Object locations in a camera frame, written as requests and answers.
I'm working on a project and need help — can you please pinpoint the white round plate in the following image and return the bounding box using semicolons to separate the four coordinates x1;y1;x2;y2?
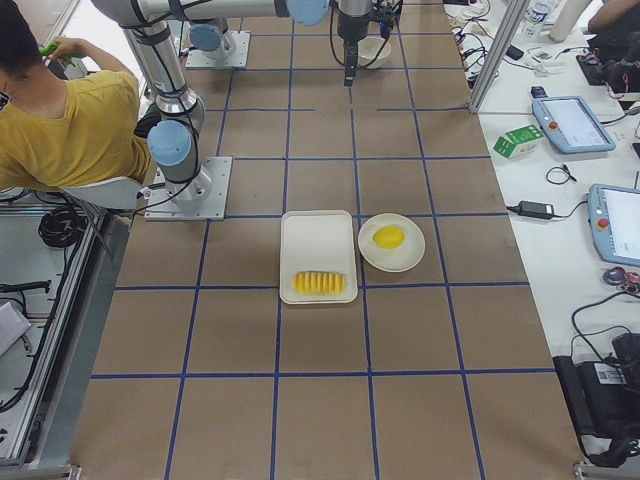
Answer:
357;213;425;272

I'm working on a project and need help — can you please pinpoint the black power adapter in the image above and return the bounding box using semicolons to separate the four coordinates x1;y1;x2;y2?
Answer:
518;201;555;220

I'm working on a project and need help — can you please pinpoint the small black cable loop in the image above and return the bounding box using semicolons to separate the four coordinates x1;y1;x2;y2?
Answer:
545;163;578;184

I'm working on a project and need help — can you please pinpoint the green white carton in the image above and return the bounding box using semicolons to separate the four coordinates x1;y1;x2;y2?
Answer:
493;124;544;159

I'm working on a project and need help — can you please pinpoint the coiled black cable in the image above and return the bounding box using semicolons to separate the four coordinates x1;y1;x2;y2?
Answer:
38;201;87;249

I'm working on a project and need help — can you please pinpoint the person in yellow shirt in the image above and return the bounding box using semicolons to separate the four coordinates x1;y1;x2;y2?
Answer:
1;1;151;191

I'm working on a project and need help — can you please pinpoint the black smartphone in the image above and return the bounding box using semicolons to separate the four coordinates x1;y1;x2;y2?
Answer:
505;45;524;61

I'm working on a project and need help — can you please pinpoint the aluminium frame post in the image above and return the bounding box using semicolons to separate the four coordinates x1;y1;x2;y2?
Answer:
469;0;528;113

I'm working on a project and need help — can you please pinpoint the blue teach pendant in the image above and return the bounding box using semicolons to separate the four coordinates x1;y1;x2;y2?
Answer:
531;96;616;154
587;184;639;267

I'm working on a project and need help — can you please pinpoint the yellow lemon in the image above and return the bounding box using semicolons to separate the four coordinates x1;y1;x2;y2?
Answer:
372;225;405;249

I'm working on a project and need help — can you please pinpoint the white rectangular tray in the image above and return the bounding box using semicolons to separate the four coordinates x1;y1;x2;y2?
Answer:
279;210;358;305

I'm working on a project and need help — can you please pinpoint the upper blue teach pendant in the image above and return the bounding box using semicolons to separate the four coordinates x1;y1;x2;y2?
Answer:
531;96;616;154

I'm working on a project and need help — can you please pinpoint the white bowl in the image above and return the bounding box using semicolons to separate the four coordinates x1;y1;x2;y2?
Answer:
358;36;391;69

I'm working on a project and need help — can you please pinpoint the sliced yellow fruit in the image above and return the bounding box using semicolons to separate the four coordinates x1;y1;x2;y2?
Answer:
292;271;346;296

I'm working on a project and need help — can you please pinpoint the white chair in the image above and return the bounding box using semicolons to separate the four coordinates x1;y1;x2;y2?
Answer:
60;176;143;210

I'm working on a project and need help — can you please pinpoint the clear water bottle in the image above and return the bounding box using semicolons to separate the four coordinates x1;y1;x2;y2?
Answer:
521;0;552;42

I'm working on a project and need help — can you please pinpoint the person in dark clothes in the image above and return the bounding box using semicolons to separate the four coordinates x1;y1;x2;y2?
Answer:
587;0;639;80

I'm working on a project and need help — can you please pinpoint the lower blue teach pendant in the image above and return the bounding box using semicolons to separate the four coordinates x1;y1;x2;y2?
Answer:
587;184;639;267

